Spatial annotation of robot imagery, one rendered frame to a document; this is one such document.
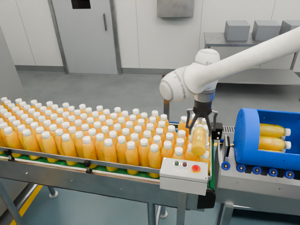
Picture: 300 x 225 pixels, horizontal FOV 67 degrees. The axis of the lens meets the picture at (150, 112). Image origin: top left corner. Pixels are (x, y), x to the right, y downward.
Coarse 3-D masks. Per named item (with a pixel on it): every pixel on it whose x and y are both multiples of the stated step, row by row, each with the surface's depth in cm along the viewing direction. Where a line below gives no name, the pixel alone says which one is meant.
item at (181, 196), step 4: (180, 192) 105; (184, 192) 104; (180, 196) 106; (184, 196) 106; (180, 200) 108; (184, 200) 107; (180, 204) 109; (184, 204) 109; (180, 208) 111; (184, 208) 110; (180, 212) 112; (184, 212) 112; (180, 216) 114; (184, 216) 113; (180, 220) 116; (184, 220) 120; (176, 224) 118; (180, 224) 118
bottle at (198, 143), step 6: (198, 126) 117; (198, 132) 111; (204, 132) 112; (192, 138) 110; (198, 138) 106; (204, 138) 108; (192, 144) 105; (198, 144) 103; (204, 144) 104; (192, 150) 105; (198, 150) 105; (204, 150) 103
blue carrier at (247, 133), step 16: (240, 112) 119; (256, 112) 110; (272, 112) 118; (288, 112) 112; (240, 128) 115; (256, 128) 104; (288, 128) 125; (240, 144) 111; (256, 144) 103; (240, 160) 110; (256, 160) 107; (272, 160) 105; (288, 160) 103
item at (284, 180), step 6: (222, 174) 119; (228, 174) 118; (234, 174) 118; (240, 174) 117; (246, 174) 116; (252, 174) 116; (264, 180) 115; (270, 180) 114; (276, 180) 114; (282, 180) 113; (288, 180) 113; (294, 180) 112
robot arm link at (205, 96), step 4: (204, 92) 92; (208, 92) 92; (212, 92) 93; (196, 96) 95; (200, 96) 93; (204, 96) 93; (208, 96) 93; (212, 96) 94; (200, 100) 94; (204, 100) 94; (208, 100) 94
